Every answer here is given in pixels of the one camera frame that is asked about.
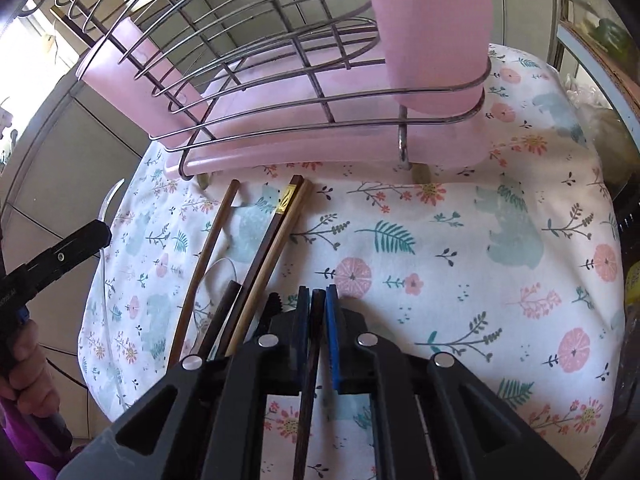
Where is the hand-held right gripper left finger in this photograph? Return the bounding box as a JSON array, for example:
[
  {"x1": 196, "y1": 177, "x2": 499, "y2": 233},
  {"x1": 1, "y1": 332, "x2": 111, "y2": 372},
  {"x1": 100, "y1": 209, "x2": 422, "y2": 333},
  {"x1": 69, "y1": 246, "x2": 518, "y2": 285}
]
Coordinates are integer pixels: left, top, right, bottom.
[{"x1": 112, "y1": 285, "x2": 312, "y2": 480}]

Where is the light tan wooden chopstick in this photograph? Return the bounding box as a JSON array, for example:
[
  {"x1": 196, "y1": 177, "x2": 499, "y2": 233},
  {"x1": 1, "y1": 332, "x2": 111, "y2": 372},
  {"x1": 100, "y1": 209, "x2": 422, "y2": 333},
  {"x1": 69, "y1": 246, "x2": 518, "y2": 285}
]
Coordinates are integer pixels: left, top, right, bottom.
[{"x1": 226, "y1": 180, "x2": 316, "y2": 358}]

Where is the person's left forearm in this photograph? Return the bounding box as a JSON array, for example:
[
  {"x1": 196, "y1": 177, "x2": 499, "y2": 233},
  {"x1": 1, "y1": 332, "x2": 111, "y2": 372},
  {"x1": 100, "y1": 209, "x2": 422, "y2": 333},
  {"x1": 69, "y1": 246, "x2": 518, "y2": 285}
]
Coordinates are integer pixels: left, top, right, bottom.
[{"x1": 0, "y1": 400, "x2": 68, "y2": 480}]

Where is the pink plastic drip tray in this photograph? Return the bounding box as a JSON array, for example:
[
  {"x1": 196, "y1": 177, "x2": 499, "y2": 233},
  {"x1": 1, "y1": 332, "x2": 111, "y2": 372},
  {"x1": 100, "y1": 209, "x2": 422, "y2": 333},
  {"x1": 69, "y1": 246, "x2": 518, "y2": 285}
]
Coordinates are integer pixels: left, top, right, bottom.
[{"x1": 162, "y1": 57, "x2": 488, "y2": 178}]

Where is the clear plastic spoon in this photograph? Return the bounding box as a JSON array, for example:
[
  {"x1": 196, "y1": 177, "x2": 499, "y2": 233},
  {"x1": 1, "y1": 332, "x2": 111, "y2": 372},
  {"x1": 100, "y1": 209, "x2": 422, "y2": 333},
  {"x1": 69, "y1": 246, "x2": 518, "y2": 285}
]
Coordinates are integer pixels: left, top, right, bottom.
[
  {"x1": 97, "y1": 179, "x2": 127, "y2": 311},
  {"x1": 192, "y1": 257, "x2": 243, "y2": 311}
]

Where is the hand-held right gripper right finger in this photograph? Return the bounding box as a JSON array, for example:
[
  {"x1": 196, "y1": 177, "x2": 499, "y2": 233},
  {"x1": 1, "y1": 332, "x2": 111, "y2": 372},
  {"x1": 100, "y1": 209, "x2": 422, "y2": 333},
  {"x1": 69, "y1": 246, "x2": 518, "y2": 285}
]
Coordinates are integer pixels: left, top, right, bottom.
[{"x1": 324, "y1": 283, "x2": 582, "y2": 480}]

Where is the dark wooden chopstick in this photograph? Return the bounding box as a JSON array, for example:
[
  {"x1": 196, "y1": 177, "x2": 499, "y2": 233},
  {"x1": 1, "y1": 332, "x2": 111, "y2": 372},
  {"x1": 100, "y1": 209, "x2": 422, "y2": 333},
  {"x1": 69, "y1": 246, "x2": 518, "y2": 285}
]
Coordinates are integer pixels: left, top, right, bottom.
[
  {"x1": 292, "y1": 289, "x2": 327, "y2": 480},
  {"x1": 197, "y1": 281, "x2": 243, "y2": 363}
]

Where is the floral printed tablecloth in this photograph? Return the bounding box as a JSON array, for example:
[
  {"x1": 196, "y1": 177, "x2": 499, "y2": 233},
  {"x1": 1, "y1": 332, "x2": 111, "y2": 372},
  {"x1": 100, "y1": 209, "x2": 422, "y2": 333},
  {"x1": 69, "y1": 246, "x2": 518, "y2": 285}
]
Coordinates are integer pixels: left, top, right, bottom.
[{"x1": 77, "y1": 42, "x2": 626, "y2": 480}]

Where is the pink plastic utensil holder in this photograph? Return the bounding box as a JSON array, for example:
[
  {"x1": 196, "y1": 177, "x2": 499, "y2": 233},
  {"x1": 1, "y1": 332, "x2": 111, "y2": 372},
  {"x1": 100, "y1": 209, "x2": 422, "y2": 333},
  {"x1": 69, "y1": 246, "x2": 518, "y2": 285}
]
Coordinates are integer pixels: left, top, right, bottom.
[
  {"x1": 359, "y1": 0, "x2": 495, "y2": 113},
  {"x1": 79, "y1": 16, "x2": 213, "y2": 136}
]

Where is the dark chopstick with yellow label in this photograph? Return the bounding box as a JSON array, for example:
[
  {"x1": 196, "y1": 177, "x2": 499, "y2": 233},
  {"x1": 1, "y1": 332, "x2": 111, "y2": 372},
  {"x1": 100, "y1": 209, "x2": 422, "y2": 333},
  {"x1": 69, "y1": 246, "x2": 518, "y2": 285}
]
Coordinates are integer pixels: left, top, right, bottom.
[{"x1": 220, "y1": 175, "x2": 306, "y2": 351}]

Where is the metal wire dish rack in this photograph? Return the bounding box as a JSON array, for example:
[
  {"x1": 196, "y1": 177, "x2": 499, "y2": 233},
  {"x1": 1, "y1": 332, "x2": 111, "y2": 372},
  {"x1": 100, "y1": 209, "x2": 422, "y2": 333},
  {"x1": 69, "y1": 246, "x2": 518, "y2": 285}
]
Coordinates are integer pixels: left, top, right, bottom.
[{"x1": 30, "y1": 0, "x2": 495, "y2": 183}]

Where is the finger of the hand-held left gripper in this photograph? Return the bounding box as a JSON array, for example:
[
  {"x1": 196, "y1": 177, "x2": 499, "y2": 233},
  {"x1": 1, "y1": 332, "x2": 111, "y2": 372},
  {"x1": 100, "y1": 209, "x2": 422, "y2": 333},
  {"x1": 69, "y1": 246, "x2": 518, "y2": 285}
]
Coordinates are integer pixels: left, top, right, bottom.
[{"x1": 20, "y1": 219, "x2": 113, "y2": 294}]

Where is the brown wooden chopstick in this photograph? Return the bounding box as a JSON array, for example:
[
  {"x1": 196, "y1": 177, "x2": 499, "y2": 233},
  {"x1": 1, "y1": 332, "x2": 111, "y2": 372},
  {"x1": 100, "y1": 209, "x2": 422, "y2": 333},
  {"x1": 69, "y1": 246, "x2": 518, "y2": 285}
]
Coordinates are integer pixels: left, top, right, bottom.
[{"x1": 167, "y1": 179, "x2": 242, "y2": 368}]

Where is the person's left hand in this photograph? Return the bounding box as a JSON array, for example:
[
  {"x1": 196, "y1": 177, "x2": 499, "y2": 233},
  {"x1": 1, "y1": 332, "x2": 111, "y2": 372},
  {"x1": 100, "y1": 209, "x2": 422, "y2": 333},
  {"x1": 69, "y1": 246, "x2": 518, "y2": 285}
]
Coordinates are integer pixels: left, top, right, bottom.
[{"x1": 0, "y1": 319, "x2": 62, "y2": 417}]

